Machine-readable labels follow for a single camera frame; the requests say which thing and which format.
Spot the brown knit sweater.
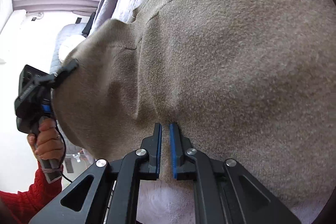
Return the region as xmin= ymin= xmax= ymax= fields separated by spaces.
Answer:
xmin=51 ymin=0 xmax=336 ymax=208

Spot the red knit sleeve forearm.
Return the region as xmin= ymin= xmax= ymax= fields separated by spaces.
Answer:
xmin=1 ymin=164 xmax=62 ymax=223

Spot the left hand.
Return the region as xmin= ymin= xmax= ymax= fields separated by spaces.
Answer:
xmin=27 ymin=118 xmax=65 ymax=162

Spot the grey quilted headboard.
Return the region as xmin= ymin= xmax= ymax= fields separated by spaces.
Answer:
xmin=50 ymin=23 xmax=86 ymax=73

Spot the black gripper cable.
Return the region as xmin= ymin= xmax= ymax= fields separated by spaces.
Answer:
xmin=49 ymin=97 xmax=73 ymax=184

